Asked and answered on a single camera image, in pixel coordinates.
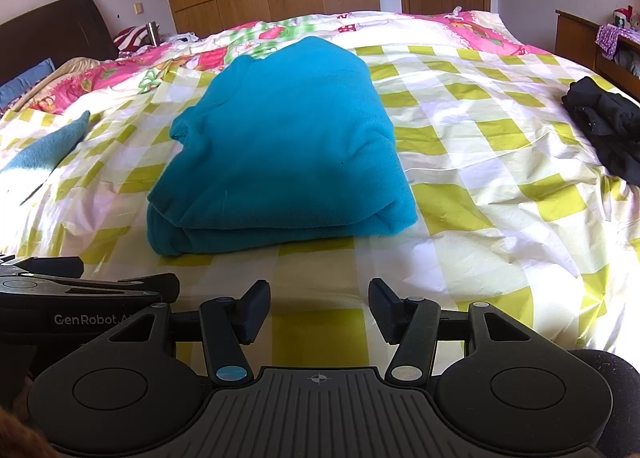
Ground red white striped pillow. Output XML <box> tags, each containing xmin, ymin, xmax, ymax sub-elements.
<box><xmin>113</xmin><ymin>26</ymin><xmax>156</xmax><ymax>58</ymax></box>

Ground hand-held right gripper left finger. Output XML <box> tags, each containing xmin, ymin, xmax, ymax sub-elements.
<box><xmin>102</xmin><ymin>279</ymin><xmax>272</xmax><ymax>386</ymax></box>

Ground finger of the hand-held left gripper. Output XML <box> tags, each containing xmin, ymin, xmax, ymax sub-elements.
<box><xmin>0</xmin><ymin>255</ymin><xmax>84</xmax><ymax>282</ymax></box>
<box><xmin>0</xmin><ymin>272</ymin><xmax>180</xmax><ymax>308</ymax></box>

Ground yellow checkered bed sheet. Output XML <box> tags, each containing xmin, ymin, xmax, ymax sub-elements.
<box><xmin>0</xmin><ymin>41</ymin><xmax>640</xmax><ymax>458</ymax></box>

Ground plush toys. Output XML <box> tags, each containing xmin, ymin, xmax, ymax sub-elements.
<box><xmin>612</xmin><ymin>6</ymin><xmax>640</xmax><ymax>32</ymax></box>

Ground beige blanket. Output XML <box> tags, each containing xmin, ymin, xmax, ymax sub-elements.
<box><xmin>27</xmin><ymin>57</ymin><xmax>103</xmax><ymax>92</ymax></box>

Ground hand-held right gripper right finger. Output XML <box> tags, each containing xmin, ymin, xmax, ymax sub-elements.
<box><xmin>368</xmin><ymin>278</ymin><xmax>538</xmax><ymax>384</ymax></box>

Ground light blue cloth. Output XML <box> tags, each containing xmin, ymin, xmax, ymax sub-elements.
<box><xmin>0</xmin><ymin>111</ymin><xmax>92</xmax><ymax>175</ymax></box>

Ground teal fleece sweater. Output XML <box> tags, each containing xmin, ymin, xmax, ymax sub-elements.
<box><xmin>147</xmin><ymin>36</ymin><xmax>418</xmax><ymax>257</ymax></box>

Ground wooden desk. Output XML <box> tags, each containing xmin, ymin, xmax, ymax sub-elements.
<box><xmin>555</xmin><ymin>8</ymin><xmax>640</xmax><ymax>105</ymax></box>

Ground black clothes pile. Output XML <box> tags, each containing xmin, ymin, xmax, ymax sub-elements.
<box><xmin>561</xmin><ymin>76</ymin><xmax>640</xmax><ymax>185</ymax></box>

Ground blue pillow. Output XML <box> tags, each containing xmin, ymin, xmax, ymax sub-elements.
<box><xmin>0</xmin><ymin>58</ymin><xmax>56</xmax><ymax>110</ymax></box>

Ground dark wooden headboard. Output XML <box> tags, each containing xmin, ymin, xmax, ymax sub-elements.
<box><xmin>0</xmin><ymin>0</ymin><xmax>119</xmax><ymax>89</ymax></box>

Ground purple patterned cloth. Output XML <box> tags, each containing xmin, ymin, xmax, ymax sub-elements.
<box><xmin>596</xmin><ymin>23</ymin><xmax>627</xmax><ymax>60</ymax></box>

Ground pink cartoon printed duvet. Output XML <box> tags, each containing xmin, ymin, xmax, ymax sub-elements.
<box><xmin>0</xmin><ymin>10</ymin><xmax>548</xmax><ymax>115</ymax></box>

